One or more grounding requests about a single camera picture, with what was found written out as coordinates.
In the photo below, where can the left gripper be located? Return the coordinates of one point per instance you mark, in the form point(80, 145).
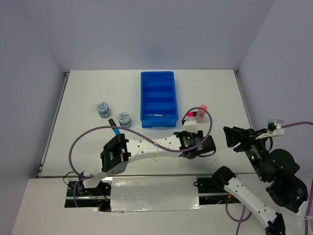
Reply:
point(199, 134)

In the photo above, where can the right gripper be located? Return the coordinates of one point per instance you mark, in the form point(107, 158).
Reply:
point(233, 134)

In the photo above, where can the blue thin pen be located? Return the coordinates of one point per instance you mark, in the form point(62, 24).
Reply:
point(153, 115)

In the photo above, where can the blue patterned jar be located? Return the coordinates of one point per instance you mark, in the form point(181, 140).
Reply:
point(124, 120)
point(103, 109)

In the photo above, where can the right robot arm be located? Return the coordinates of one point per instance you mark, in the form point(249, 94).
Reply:
point(278, 168)

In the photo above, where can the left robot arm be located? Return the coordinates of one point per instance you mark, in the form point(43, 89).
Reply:
point(120, 151)

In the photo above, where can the pink highlighter marker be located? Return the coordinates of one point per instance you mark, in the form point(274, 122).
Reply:
point(191, 114)

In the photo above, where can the pink lidded jar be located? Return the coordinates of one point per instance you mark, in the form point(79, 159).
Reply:
point(201, 113)

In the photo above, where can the blue compartment tray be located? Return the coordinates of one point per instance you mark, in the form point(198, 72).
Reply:
point(158, 96)

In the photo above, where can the blue highlighter marker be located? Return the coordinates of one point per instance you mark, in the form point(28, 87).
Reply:
point(113, 124)

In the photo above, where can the white foil panel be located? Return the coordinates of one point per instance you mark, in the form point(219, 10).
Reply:
point(154, 194)

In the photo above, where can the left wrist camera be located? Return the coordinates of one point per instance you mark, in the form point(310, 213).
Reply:
point(190, 125)

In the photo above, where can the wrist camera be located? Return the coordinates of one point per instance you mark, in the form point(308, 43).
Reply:
point(190, 125)
point(274, 129)

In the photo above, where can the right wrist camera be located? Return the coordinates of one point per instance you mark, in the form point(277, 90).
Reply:
point(274, 129)

